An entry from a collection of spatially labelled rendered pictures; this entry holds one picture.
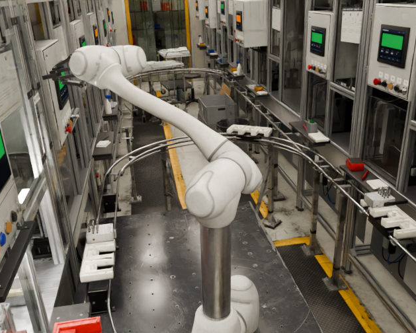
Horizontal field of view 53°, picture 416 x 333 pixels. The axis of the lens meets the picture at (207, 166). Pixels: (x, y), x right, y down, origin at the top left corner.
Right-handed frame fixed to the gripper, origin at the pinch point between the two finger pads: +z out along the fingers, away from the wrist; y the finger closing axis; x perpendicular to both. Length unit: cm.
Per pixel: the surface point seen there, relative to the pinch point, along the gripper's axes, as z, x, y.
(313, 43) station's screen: -68, -207, -34
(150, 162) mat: 162, -291, -155
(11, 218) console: -16, 53, -32
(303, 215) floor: -37, -215, -190
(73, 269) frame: 31, -2, -94
